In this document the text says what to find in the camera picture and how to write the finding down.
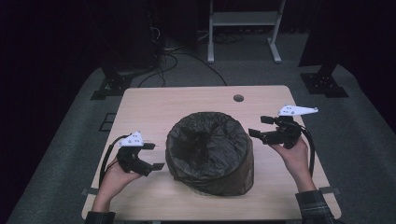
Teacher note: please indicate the person's left hand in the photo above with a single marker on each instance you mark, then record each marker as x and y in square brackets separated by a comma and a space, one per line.
[116, 182]

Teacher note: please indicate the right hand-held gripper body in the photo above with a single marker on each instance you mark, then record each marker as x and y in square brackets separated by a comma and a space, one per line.
[285, 132]

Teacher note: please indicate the black plastic garbage bag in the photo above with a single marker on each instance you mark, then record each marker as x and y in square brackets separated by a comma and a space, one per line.
[211, 152]

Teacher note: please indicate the black tape rectangle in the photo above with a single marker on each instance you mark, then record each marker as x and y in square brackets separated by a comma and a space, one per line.
[107, 122]

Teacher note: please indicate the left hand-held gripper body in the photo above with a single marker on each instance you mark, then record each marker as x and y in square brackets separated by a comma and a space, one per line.
[132, 155]

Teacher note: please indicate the person's right hand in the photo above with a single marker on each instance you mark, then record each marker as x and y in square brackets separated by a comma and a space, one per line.
[295, 161]

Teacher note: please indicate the dark equipment cabinet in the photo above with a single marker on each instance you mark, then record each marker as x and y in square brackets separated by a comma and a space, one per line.
[130, 34]

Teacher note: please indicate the grey tape strip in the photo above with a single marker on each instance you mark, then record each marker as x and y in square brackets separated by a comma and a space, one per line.
[90, 191]
[330, 190]

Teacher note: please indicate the white metal stand frame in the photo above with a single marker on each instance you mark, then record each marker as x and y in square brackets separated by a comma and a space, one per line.
[246, 18]

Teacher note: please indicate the black stand base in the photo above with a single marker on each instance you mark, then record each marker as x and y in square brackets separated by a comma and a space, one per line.
[323, 82]
[113, 85]

